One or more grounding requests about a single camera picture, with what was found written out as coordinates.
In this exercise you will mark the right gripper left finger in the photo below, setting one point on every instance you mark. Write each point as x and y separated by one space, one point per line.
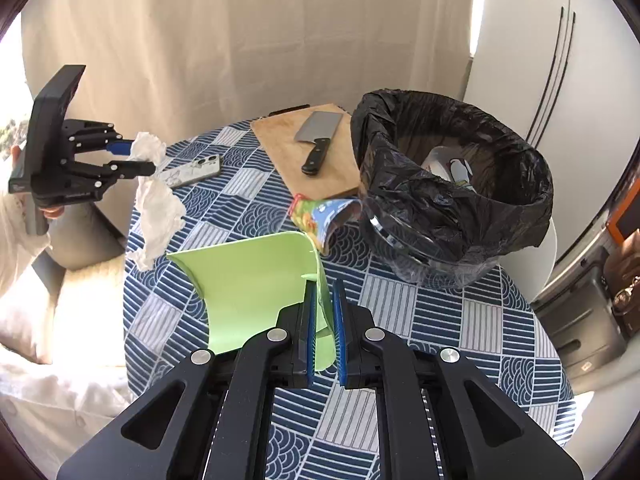
209 416

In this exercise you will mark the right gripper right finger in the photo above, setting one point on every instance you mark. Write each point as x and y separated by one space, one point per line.
439 416

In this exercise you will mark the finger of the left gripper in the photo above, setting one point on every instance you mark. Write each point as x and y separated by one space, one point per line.
126 170
119 147

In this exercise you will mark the white tissue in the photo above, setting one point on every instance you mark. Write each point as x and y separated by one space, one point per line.
160 212

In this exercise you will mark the red green snack bag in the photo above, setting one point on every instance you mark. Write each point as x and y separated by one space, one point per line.
319 219

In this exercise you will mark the pink cartoon snack bag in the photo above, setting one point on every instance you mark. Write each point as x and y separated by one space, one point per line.
447 163

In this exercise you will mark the clear plastic trash bin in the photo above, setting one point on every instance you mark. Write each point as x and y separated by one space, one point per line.
414 257

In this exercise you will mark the black trash bag liner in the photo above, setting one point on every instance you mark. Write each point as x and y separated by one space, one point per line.
392 133

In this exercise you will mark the white smartphone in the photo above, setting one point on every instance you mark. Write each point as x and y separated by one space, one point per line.
197 170

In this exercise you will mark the beige curtain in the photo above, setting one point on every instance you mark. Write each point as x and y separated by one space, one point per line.
178 68

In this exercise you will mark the blue patterned tablecloth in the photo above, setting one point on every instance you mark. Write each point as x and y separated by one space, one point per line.
327 432

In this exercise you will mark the white cushion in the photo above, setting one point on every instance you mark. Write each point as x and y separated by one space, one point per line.
63 371

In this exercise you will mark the white round chair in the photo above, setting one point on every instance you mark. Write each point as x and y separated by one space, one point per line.
530 268

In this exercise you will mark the black suitcase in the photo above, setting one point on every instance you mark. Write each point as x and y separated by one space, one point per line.
577 316

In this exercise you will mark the wooden cutting board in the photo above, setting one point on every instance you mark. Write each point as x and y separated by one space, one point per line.
338 175

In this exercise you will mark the brown leather handbag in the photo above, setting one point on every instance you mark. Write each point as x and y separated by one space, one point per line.
621 273

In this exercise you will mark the orange Philips box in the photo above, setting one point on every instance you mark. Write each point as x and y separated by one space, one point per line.
625 219

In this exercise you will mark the cleaver with black handle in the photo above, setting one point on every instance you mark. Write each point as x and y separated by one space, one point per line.
318 130

